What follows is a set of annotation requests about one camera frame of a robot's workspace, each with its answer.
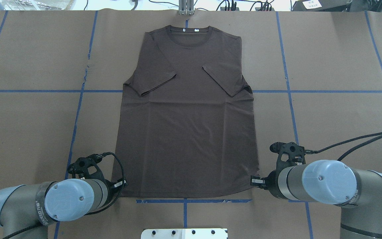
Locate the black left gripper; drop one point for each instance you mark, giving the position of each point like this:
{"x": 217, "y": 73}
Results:
{"x": 112, "y": 188}

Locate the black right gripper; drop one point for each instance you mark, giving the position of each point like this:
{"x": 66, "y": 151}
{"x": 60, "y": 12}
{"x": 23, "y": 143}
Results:
{"x": 272, "y": 179}

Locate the dark brown t-shirt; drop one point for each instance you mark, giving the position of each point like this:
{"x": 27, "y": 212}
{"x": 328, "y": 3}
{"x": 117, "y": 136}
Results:
{"x": 187, "y": 124}

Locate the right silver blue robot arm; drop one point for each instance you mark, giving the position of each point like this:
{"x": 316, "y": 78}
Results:
{"x": 357, "y": 192}

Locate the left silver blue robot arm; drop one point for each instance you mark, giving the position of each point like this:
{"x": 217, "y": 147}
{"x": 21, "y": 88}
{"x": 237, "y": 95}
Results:
{"x": 26, "y": 211}

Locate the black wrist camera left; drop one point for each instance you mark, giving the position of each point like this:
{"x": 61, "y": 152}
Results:
{"x": 87, "y": 168}

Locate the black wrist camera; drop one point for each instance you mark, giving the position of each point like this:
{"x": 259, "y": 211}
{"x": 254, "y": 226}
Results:
{"x": 290, "y": 154}
{"x": 87, "y": 168}

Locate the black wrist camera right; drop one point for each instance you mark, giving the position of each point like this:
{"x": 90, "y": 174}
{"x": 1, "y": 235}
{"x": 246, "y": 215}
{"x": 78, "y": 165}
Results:
{"x": 290, "y": 154}

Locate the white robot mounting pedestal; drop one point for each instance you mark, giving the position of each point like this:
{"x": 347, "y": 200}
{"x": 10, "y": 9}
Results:
{"x": 185, "y": 233}

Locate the aluminium frame post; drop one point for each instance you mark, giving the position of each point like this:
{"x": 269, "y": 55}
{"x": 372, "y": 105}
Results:
{"x": 186, "y": 7}

